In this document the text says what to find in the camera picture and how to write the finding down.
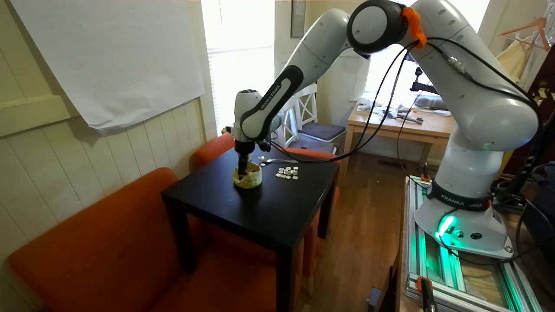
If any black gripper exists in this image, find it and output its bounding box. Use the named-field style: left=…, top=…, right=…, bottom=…
left=232, top=137, right=258, bottom=176

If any aluminium robot base platform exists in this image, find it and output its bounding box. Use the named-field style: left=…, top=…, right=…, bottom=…
left=400, top=176, right=544, bottom=312

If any yellow bowl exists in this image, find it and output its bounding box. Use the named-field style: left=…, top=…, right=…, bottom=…
left=232, top=162, right=265, bottom=191

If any metal spoon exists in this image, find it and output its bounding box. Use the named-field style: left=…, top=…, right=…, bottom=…
left=258, top=155, right=299, bottom=165

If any black square side table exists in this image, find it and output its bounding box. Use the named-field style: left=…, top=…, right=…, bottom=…
left=159, top=144, right=343, bottom=312

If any white wooden chair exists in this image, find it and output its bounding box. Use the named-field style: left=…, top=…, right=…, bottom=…
left=291, top=84, right=348, bottom=144
left=270, top=94, right=339, bottom=155

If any orange sofa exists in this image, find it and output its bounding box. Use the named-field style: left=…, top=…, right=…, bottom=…
left=4, top=120, right=343, bottom=312

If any light wooden desk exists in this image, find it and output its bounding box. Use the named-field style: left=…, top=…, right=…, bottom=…
left=344, top=106, right=457, bottom=170

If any white hanging sheet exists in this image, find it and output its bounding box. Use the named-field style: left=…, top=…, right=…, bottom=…
left=6, top=0, right=207, bottom=136

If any yellow hanging garment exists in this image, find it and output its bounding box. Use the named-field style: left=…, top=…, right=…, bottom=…
left=495, top=39, right=535, bottom=80

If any wooden clothes hanger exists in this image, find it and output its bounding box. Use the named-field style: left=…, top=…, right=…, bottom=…
left=499, top=16, right=551, bottom=54

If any grey wall picture frame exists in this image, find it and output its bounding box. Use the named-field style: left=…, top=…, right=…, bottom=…
left=289, top=0, right=308, bottom=40

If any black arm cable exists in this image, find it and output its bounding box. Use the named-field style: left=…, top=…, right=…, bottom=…
left=268, top=35, right=544, bottom=165

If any orange cable clip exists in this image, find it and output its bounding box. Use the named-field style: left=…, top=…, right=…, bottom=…
left=400, top=6, right=429, bottom=51

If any black cable bundle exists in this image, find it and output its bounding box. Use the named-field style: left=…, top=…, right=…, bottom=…
left=490, top=163, right=555, bottom=262

